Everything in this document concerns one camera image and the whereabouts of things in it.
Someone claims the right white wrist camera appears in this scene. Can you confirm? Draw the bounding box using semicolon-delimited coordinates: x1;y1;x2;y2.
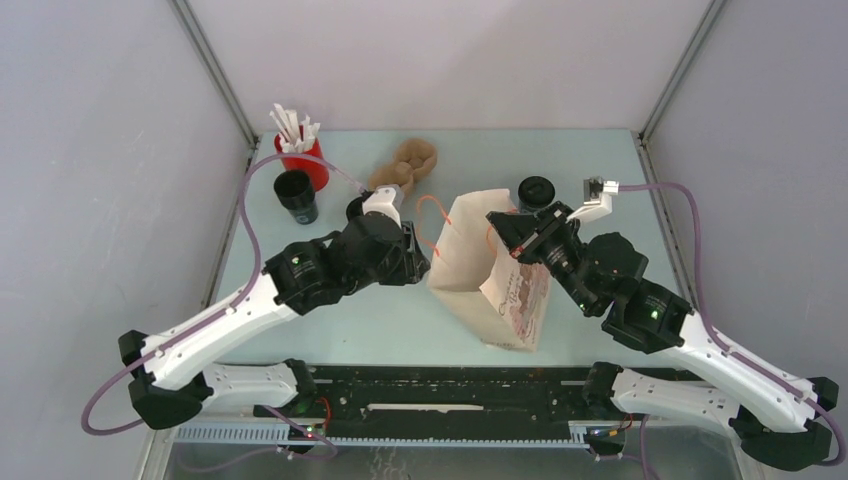
567;176;620;224

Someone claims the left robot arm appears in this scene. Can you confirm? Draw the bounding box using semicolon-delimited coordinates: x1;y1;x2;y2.
119;212;430;430

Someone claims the stack of black cups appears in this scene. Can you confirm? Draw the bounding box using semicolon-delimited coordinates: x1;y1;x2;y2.
273;170;319;225

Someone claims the black paper coffee cup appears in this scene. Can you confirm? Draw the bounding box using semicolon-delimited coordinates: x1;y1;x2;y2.
519;202;547;214

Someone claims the black plastic cup lid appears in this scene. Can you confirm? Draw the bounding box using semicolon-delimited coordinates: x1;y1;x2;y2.
517;175;556;206

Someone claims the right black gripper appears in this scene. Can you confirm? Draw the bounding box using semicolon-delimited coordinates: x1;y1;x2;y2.
486;202;597;316

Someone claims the stack of black lids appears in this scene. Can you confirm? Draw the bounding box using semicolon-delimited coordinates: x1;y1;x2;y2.
345;197;365;221

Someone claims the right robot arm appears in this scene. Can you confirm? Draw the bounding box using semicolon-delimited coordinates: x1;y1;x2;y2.
487;202;845;472

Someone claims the red cylindrical holder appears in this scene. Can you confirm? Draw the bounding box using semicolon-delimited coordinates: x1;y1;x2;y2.
274;134;330;192

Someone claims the brown pulp cup carrier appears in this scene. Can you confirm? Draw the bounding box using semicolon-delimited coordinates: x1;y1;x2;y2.
368;138;438;198

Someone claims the beige paper bag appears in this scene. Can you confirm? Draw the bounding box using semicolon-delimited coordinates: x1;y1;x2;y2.
415;189;551;352

